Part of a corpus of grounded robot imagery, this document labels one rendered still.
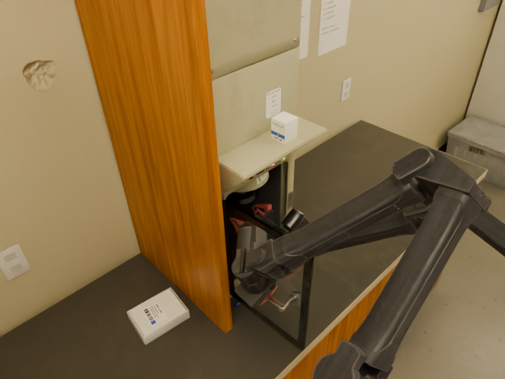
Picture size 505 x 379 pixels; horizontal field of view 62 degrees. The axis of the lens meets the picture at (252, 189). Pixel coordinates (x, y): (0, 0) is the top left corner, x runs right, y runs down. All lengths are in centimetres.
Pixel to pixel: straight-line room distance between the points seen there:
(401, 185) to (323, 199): 108
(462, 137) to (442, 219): 306
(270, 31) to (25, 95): 65
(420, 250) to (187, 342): 86
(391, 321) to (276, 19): 72
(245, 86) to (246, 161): 18
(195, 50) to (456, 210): 52
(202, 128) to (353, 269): 89
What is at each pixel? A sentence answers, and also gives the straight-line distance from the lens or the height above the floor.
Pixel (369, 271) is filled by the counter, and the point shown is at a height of 94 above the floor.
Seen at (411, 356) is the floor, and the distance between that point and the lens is 256.
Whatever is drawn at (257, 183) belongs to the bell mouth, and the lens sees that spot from 127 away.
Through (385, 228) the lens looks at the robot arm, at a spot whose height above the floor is 134.
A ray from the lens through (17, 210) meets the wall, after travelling 139.
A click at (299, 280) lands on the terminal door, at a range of 107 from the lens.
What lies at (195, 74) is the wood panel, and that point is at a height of 178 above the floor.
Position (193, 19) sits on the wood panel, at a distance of 80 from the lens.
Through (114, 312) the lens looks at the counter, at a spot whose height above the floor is 94.
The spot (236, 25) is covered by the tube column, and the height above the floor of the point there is 181.
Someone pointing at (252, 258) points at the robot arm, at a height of 143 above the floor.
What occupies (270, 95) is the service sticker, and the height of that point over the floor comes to 161.
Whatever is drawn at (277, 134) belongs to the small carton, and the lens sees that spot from 112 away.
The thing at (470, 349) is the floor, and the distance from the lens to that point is 270.
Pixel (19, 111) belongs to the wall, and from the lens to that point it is 128.
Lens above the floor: 210
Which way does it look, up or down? 38 degrees down
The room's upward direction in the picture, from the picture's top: 2 degrees counter-clockwise
